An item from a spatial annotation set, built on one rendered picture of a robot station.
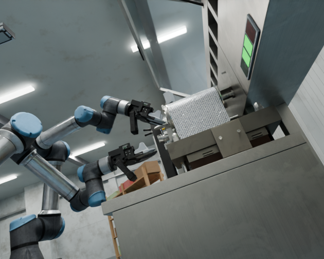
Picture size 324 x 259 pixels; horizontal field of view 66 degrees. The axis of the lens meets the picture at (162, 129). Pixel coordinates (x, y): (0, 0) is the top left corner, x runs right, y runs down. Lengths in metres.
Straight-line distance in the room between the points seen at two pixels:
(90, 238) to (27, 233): 9.63
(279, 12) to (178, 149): 0.50
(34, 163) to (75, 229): 10.15
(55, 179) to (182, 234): 0.66
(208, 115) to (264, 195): 0.48
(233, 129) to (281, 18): 0.35
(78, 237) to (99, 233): 0.86
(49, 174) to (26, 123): 0.26
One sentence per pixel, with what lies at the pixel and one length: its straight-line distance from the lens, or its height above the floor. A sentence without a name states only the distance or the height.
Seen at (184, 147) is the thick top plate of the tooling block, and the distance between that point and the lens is 0.88.
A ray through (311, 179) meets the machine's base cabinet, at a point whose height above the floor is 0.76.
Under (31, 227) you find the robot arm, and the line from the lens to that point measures 1.42.
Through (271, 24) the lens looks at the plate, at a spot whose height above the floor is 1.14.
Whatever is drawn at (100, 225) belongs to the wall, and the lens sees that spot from 10.85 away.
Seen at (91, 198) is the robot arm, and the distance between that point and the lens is 1.13.
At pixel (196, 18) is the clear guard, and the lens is 1.45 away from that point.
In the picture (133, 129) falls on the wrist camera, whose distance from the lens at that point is 1.21.
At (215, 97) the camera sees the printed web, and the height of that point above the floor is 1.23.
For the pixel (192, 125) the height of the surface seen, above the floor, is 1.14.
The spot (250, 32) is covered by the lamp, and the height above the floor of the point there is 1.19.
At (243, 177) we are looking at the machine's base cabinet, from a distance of 0.79.
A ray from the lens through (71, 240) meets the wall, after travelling 11.37.
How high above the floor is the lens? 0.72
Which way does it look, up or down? 24 degrees up
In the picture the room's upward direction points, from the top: 19 degrees counter-clockwise
